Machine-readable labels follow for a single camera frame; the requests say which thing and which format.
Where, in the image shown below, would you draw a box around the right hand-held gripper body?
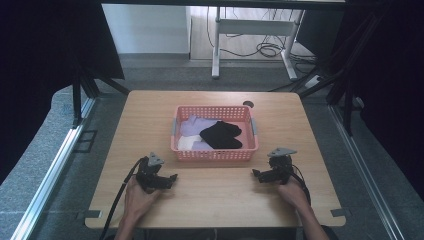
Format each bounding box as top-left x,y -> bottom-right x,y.
266,147 -> 298,186

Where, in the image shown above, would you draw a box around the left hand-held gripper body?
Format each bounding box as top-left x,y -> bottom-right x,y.
135,152 -> 168,195

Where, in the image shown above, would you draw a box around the white sock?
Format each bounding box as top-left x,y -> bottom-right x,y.
177,134 -> 203,152

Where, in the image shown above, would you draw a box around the lavender sock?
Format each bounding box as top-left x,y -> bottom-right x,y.
193,140 -> 215,152
179,114 -> 220,138

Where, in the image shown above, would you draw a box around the pink plastic basket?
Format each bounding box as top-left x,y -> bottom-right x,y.
170,105 -> 260,163

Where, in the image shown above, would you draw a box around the black sock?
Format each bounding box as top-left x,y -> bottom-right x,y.
199,120 -> 244,150

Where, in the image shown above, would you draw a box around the person's left hand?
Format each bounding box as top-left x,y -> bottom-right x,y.
123,175 -> 162,221

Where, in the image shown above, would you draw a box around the person's right hand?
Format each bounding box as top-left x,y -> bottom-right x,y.
277,176 -> 310,211

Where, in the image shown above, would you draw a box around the white power strip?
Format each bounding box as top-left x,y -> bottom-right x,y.
304,74 -> 325,90

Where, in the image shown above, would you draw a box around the black tripod stand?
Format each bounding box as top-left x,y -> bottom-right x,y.
266,6 -> 368,138
70,63 -> 132,129

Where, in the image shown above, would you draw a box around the black curtain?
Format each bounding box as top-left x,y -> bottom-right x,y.
0,0 -> 126,186
295,0 -> 424,193

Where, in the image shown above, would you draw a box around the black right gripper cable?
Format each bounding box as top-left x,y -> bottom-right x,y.
289,163 -> 313,205

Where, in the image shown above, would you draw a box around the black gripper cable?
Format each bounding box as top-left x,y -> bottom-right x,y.
99,157 -> 145,240
289,163 -> 313,205

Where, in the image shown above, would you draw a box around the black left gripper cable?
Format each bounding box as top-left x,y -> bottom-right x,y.
99,157 -> 145,240

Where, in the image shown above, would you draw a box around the aluminium rail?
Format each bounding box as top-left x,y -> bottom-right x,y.
9,96 -> 98,240
327,103 -> 406,240

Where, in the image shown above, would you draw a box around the black floor cables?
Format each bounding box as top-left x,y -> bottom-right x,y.
205,6 -> 318,66

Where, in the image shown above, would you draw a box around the white desk frame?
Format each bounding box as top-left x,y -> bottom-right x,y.
211,6 -> 305,81

